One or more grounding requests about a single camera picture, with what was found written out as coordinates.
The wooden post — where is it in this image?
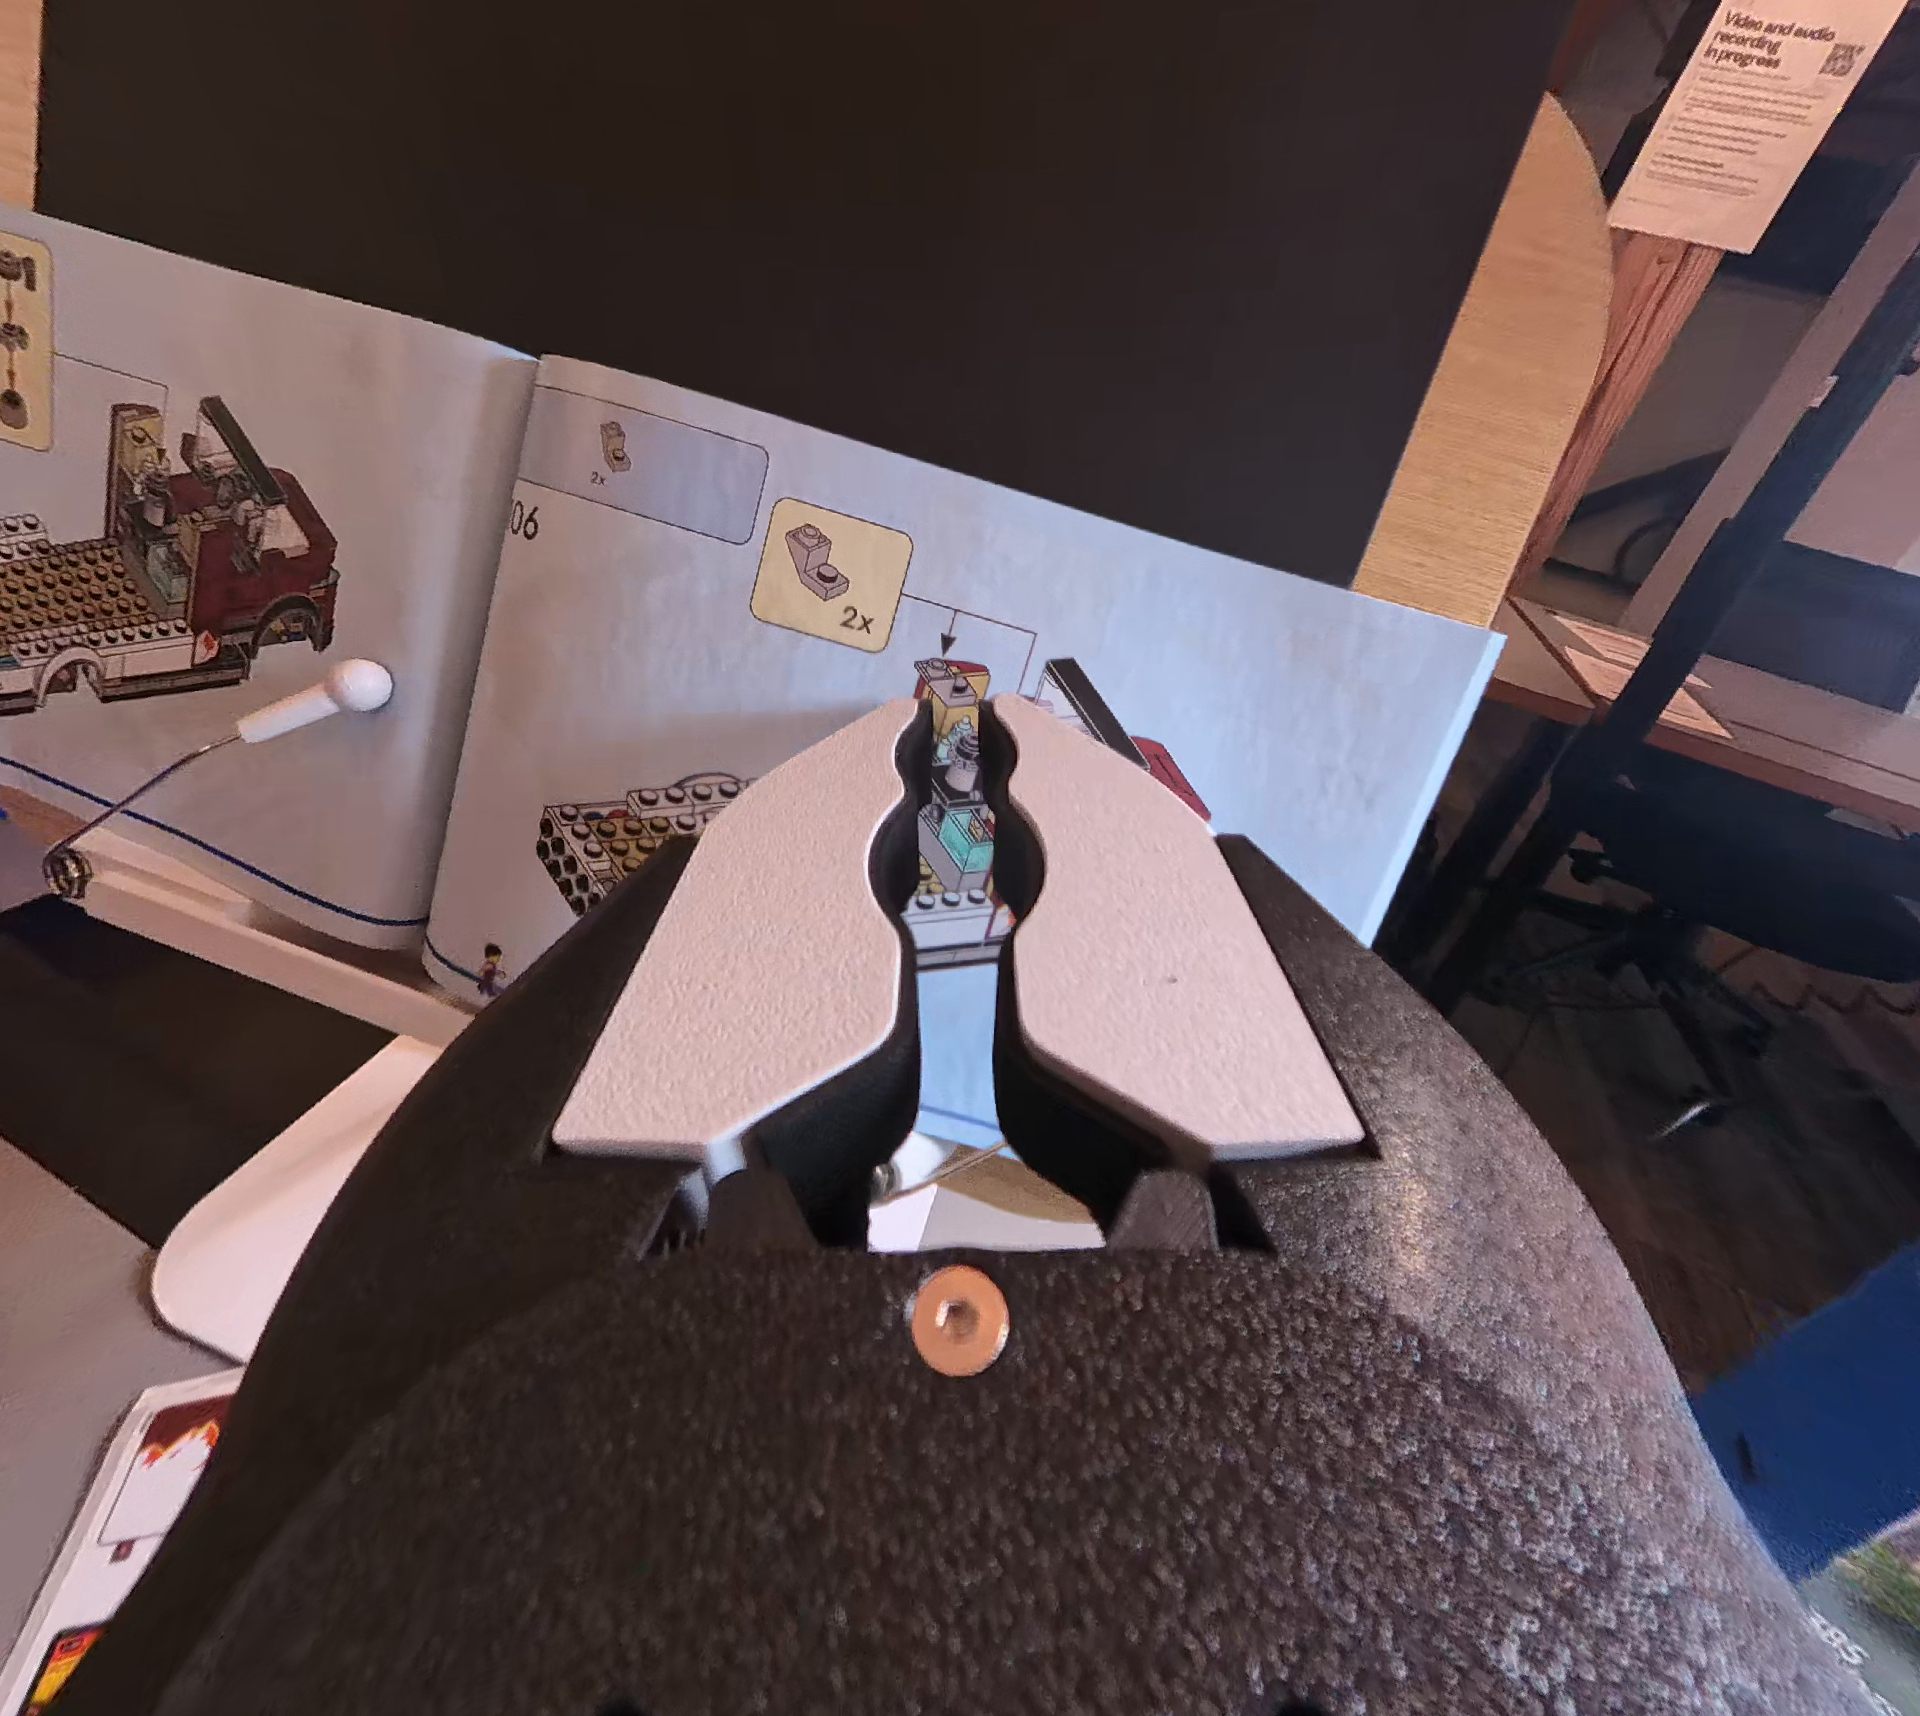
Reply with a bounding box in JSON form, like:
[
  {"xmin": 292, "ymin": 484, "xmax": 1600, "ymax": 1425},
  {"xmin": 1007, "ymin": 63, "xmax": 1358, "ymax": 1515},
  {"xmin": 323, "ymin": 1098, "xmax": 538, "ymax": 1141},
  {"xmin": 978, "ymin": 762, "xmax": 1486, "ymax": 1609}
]
[{"xmin": 1515, "ymin": 0, "xmax": 1920, "ymax": 586}]

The brick instruction booklet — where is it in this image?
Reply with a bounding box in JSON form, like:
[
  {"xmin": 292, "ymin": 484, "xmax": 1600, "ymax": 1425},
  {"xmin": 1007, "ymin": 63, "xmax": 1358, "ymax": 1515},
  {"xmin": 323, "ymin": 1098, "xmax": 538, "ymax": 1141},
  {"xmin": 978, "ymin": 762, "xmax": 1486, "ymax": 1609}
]
[{"xmin": 0, "ymin": 208, "xmax": 1506, "ymax": 1006}]

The wooden side desk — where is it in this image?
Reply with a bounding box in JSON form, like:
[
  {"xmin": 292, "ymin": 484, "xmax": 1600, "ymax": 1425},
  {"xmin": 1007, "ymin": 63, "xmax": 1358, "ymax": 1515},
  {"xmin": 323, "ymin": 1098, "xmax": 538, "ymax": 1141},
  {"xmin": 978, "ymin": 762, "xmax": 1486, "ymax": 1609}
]
[{"xmin": 1492, "ymin": 590, "xmax": 1920, "ymax": 837}]

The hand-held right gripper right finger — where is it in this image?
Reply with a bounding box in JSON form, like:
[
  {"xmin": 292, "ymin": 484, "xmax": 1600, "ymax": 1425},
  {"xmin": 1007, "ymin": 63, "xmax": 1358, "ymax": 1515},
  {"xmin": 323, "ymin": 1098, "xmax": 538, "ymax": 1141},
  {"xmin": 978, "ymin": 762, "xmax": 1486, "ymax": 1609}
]
[{"xmin": 986, "ymin": 692, "xmax": 1371, "ymax": 1249}]

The black metal stand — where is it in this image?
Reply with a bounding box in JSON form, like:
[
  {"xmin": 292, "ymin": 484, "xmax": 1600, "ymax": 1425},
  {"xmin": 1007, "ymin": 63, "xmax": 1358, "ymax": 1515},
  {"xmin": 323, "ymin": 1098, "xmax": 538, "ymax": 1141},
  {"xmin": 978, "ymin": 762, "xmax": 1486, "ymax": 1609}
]
[{"xmin": 1373, "ymin": 246, "xmax": 1920, "ymax": 984}]

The white paper notice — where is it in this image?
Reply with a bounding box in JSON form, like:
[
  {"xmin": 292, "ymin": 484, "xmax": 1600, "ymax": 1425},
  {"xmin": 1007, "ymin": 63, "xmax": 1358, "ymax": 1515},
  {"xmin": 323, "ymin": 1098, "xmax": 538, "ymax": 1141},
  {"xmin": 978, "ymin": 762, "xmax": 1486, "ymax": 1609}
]
[{"xmin": 1608, "ymin": 0, "xmax": 1920, "ymax": 256}]

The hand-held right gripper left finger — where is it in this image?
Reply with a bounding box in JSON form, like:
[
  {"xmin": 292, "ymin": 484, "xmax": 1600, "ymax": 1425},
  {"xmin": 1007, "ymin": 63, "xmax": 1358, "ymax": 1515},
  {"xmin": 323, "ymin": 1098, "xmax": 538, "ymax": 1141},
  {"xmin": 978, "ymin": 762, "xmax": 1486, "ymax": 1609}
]
[{"xmin": 552, "ymin": 692, "xmax": 925, "ymax": 1249}]

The printed sticker sheet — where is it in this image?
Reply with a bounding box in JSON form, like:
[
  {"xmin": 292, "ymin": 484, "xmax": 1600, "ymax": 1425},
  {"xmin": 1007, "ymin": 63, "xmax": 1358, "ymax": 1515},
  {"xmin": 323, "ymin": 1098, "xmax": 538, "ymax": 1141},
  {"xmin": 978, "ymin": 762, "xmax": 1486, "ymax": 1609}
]
[{"xmin": 31, "ymin": 1368, "xmax": 242, "ymax": 1716}]

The blue brick set box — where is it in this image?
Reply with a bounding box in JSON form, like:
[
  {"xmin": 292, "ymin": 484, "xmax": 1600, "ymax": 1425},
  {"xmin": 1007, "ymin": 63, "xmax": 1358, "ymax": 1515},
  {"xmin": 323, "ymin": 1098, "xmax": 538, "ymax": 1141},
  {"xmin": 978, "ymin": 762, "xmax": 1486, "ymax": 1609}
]
[{"xmin": 1686, "ymin": 1242, "xmax": 1920, "ymax": 1716}]

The white booklet stand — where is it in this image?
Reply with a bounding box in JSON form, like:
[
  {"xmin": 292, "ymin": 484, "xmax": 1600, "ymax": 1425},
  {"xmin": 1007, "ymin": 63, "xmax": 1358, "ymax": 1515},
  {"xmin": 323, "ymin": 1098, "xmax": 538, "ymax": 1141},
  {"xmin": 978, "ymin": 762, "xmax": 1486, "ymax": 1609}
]
[{"xmin": 44, "ymin": 659, "xmax": 1104, "ymax": 1366}]

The grey desk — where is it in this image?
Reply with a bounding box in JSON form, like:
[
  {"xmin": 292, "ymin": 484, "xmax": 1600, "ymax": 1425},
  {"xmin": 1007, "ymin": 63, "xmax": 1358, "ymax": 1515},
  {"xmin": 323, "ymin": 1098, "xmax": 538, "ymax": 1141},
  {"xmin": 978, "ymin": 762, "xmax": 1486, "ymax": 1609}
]
[{"xmin": 0, "ymin": 899, "xmax": 452, "ymax": 1716}]

